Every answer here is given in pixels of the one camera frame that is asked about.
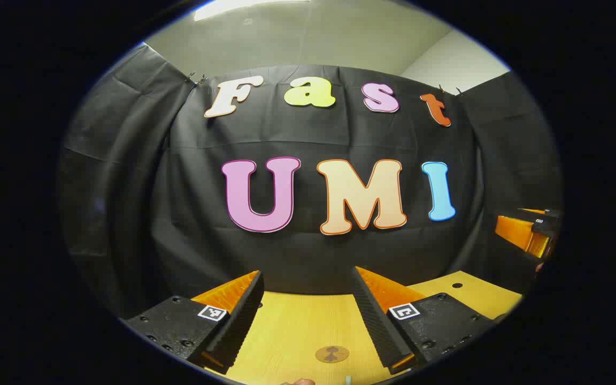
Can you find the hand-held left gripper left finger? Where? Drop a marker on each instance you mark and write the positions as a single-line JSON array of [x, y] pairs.
[[238, 321]]

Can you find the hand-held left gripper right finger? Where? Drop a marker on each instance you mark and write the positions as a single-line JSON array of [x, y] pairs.
[[377, 321]]

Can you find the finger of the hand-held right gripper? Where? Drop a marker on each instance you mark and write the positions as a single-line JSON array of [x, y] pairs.
[[522, 231]]

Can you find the wooden desktop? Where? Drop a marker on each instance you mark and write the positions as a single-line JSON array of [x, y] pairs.
[[297, 331]]

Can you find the black backdrop cloth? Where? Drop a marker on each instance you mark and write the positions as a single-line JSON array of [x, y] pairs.
[[308, 256]]

